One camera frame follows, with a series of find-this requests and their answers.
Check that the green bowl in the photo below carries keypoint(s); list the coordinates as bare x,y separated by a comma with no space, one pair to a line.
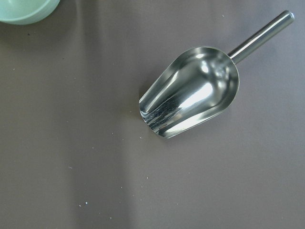
24,12

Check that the steel ice scoop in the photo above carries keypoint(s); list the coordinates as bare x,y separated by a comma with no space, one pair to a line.
200,83

